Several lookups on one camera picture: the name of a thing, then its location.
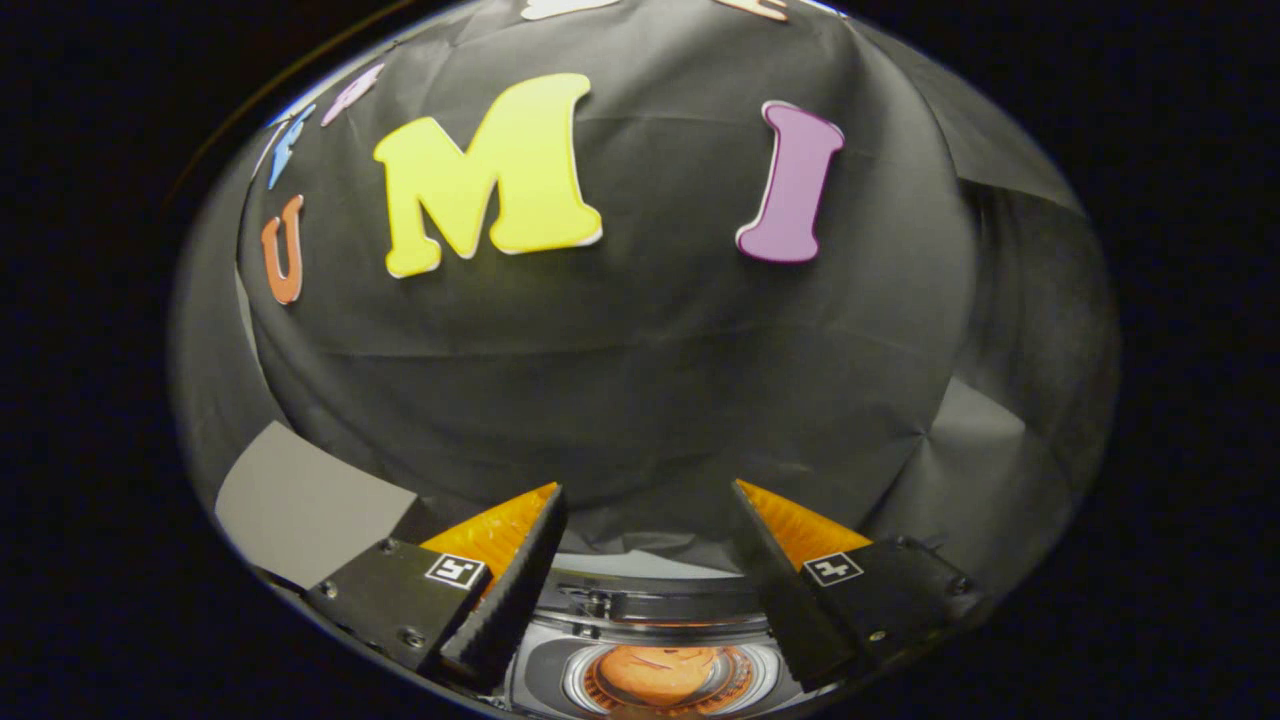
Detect black backdrop cloth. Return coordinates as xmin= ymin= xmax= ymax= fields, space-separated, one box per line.
xmin=170 ymin=0 xmax=1121 ymax=601

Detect grey table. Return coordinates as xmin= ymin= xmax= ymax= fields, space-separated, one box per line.
xmin=215 ymin=420 xmax=419 ymax=591

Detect grey washing machine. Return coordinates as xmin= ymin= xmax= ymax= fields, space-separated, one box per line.
xmin=505 ymin=550 xmax=836 ymax=720

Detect orange polo shirt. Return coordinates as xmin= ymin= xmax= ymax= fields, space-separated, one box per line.
xmin=585 ymin=645 xmax=751 ymax=713

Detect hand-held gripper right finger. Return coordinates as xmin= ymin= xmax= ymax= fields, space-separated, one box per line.
xmin=730 ymin=478 xmax=976 ymax=691

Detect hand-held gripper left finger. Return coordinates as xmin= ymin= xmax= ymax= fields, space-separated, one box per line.
xmin=303 ymin=482 xmax=568 ymax=696

